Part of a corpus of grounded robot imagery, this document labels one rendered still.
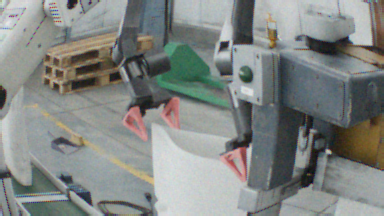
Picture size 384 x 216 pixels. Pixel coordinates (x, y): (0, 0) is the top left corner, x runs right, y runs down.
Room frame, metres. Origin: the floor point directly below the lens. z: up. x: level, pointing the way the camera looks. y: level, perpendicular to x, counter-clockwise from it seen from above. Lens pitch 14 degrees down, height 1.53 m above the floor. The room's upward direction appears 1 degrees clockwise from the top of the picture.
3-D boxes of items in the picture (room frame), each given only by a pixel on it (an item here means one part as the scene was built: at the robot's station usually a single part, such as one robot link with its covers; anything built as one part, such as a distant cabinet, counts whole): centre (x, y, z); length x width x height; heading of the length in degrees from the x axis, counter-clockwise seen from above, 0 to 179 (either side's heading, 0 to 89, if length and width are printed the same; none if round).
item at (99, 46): (7.18, 1.10, 0.36); 1.20 x 0.82 x 0.14; 125
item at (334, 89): (1.25, -0.29, 1.21); 0.30 x 0.25 x 0.30; 39
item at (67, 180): (2.96, 0.62, 0.35); 0.30 x 0.15 x 0.15; 39
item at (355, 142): (1.49, -0.53, 1.18); 0.34 x 0.25 x 0.31; 129
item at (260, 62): (1.24, -0.11, 1.29); 0.08 x 0.05 x 0.09; 39
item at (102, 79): (7.21, 1.10, 0.07); 1.20 x 0.82 x 0.14; 127
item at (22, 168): (2.95, 1.02, 0.74); 0.47 x 0.22 x 0.72; 37
